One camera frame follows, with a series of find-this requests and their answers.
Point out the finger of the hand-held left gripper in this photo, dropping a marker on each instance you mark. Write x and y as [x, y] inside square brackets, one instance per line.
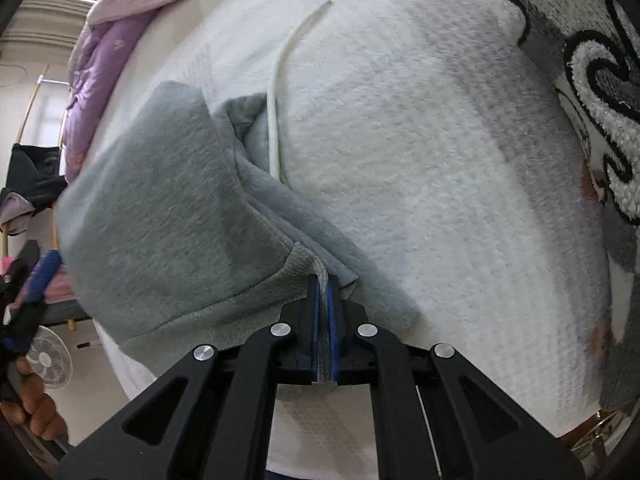
[45, 272]

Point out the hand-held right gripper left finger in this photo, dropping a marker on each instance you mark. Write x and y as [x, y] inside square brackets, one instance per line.
[314, 330]

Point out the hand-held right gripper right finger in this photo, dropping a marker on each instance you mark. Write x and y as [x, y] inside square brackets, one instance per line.
[336, 330]

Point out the grey zip hoodie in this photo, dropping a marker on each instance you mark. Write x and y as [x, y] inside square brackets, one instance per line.
[150, 220]

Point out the wooden bar clothes rack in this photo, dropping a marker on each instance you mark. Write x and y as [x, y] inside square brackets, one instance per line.
[30, 105]

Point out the person's left hand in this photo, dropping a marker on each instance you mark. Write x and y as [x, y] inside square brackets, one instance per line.
[35, 410]

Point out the pink grey striped towel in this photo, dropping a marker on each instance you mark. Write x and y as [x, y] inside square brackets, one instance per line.
[62, 287]

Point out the bright pink cloth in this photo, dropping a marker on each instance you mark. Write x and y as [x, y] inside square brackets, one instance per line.
[7, 262]

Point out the white stand fan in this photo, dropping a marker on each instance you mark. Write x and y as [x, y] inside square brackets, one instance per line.
[50, 360]

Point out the grey lilac garment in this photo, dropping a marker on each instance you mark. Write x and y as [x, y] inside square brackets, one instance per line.
[17, 215]

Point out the dark jacket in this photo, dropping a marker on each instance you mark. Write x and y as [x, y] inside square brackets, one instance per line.
[30, 170]

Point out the pale floral bed sheet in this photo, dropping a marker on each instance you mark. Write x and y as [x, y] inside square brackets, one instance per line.
[400, 160]

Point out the purple floral duvet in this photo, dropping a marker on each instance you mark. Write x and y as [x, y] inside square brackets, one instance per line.
[95, 75]

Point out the grey white patterned blanket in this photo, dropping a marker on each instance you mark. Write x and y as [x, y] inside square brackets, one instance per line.
[575, 10]

